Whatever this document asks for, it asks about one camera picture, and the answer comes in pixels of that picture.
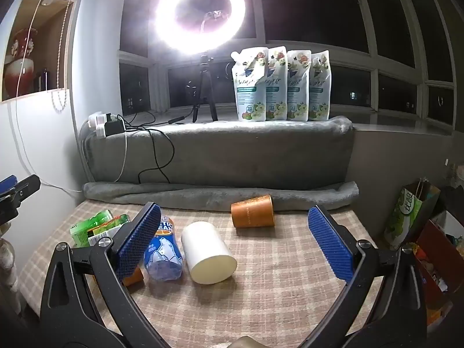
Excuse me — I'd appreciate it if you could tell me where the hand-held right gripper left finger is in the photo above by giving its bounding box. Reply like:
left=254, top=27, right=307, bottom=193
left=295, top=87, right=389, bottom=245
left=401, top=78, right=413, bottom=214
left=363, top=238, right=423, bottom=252
left=40, top=202, right=172, bottom=348

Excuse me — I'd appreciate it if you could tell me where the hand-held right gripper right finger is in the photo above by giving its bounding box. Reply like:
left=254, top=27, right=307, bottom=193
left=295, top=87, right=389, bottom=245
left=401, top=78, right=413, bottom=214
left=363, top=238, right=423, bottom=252
left=304, top=205, right=427, bottom=348

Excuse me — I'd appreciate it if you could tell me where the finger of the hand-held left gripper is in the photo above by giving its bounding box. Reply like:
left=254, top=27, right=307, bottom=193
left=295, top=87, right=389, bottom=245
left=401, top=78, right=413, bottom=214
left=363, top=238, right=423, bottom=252
left=0, top=175, right=18, bottom=194
left=0, top=174, right=41, bottom=225

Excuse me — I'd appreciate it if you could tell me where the small orange cup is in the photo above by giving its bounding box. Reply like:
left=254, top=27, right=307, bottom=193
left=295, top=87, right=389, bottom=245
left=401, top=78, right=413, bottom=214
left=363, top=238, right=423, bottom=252
left=122, top=266, right=144, bottom=287

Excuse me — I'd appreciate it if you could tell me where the white cup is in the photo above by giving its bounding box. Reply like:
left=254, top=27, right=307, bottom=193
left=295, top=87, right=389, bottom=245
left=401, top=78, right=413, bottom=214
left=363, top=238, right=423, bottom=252
left=181, top=221, right=238, bottom=284

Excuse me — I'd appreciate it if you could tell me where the brown paper cup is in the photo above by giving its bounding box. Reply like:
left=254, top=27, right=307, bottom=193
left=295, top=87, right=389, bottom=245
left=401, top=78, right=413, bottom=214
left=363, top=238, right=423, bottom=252
left=231, top=194, right=275, bottom=229

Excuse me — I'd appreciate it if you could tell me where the green snack packet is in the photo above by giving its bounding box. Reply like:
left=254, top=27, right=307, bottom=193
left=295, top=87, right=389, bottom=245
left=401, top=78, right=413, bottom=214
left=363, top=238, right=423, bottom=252
left=70, top=209, right=131, bottom=249

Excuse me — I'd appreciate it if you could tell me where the beige fluffy cloth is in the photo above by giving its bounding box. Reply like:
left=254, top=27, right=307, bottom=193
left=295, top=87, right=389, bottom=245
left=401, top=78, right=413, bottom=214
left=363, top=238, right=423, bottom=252
left=0, top=223, right=19, bottom=300

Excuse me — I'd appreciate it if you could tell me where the green paper bag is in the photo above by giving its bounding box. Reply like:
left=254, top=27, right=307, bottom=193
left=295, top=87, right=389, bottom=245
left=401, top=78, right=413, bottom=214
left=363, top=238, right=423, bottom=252
left=383, top=182, right=442, bottom=251

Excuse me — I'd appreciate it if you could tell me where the checked beige tablecloth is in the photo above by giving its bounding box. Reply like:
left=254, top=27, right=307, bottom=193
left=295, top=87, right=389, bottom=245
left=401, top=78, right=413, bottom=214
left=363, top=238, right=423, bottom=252
left=17, top=199, right=385, bottom=348

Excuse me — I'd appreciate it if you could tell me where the rolled grey towel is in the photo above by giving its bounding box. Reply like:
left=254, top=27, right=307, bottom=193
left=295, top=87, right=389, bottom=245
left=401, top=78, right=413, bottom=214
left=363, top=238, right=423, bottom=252
left=83, top=180, right=360, bottom=211

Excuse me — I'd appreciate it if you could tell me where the white power strip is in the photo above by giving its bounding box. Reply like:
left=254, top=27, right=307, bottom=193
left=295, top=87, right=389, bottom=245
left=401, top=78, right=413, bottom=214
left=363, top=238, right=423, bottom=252
left=86, top=112, right=120, bottom=139

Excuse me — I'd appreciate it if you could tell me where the black power adapter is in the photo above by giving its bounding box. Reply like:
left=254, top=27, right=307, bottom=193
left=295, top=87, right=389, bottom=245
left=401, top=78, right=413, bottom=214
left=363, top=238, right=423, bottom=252
left=104, top=119, right=126, bottom=139

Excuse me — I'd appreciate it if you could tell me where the red cardboard box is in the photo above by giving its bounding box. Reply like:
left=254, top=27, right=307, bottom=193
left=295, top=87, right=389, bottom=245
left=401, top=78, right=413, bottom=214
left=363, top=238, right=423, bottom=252
left=412, top=219, right=464, bottom=295

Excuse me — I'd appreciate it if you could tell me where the dark bottle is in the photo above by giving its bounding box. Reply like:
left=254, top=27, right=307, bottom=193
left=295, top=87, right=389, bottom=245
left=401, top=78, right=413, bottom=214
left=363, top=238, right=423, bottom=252
left=34, top=66, right=50, bottom=92

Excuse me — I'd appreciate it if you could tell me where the red and white vase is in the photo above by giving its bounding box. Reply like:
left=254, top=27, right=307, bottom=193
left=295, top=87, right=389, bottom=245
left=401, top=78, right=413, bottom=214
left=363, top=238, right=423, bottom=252
left=2, top=28, right=37, bottom=99

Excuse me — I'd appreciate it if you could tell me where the grey blanket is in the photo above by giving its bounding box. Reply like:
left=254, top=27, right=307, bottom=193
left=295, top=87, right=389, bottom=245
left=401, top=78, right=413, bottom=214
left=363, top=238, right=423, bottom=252
left=80, top=115, right=355, bottom=190

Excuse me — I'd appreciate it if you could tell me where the white floral detergent pouch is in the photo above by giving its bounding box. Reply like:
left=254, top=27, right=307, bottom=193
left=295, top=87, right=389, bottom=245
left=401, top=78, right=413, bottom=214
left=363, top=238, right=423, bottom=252
left=286, top=49, right=313, bottom=122
left=265, top=46, right=289, bottom=122
left=231, top=46, right=271, bottom=122
left=308, top=51, right=333, bottom=121

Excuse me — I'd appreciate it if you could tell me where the black tripod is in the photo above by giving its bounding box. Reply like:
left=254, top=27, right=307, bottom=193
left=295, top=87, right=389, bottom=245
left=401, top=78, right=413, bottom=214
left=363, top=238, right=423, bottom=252
left=191, top=54, right=219, bottom=123

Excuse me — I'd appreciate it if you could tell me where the thin white cable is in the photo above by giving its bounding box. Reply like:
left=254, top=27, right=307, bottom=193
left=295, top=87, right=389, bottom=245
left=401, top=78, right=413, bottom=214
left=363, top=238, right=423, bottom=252
left=5, top=0, right=83, bottom=193

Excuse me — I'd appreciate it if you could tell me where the black cable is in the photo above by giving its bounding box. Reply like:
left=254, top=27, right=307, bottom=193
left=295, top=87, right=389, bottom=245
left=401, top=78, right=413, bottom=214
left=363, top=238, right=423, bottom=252
left=118, top=110, right=198, bottom=186

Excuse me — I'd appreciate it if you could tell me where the white bead cord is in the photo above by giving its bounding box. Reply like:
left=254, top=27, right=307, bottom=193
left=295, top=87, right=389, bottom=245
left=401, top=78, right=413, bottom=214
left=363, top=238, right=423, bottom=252
left=51, top=5, right=69, bottom=111

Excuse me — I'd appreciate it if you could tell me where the wooden wall shelf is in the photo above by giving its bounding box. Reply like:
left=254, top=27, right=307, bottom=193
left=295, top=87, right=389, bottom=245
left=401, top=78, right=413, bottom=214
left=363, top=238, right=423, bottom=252
left=0, top=0, right=75, bottom=103

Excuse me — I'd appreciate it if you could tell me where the white ring light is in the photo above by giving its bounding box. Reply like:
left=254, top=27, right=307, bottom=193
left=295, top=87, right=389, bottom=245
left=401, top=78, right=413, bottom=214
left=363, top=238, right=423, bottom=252
left=155, top=0, right=248, bottom=57

